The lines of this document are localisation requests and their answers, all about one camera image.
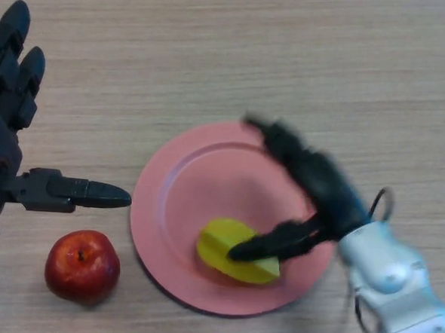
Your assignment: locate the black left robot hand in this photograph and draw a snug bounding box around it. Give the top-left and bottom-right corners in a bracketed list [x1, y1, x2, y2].
[0, 0, 145, 231]

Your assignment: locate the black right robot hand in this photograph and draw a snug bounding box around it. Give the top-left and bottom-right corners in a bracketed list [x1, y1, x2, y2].
[226, 112, 377, 270]

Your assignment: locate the yellow starfruit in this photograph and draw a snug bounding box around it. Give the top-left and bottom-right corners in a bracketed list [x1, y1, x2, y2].
[194, 216, 284, 287]

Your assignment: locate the pink round plate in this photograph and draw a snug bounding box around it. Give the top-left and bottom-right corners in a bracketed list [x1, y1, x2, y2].
[124, 115, 342, 324]

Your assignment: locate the red apple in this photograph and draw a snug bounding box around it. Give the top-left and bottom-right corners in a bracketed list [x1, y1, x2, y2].
[42, 227, 123, 308]

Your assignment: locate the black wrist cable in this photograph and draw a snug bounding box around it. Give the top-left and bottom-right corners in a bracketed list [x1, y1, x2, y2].
[349, 185, 396, 333]

